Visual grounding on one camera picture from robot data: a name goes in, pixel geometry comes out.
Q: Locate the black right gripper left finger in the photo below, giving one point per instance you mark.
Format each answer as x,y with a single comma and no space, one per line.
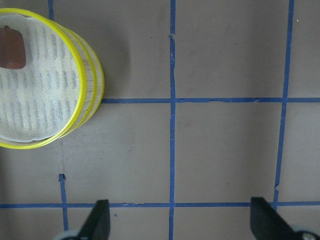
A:
97,225

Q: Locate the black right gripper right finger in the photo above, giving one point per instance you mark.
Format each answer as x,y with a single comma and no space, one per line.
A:
266,223

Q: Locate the yellow steamer layer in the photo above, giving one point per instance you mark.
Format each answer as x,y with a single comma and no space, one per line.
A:
95,81
39,102

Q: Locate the brown bun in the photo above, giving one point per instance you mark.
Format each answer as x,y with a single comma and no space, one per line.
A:
12,49

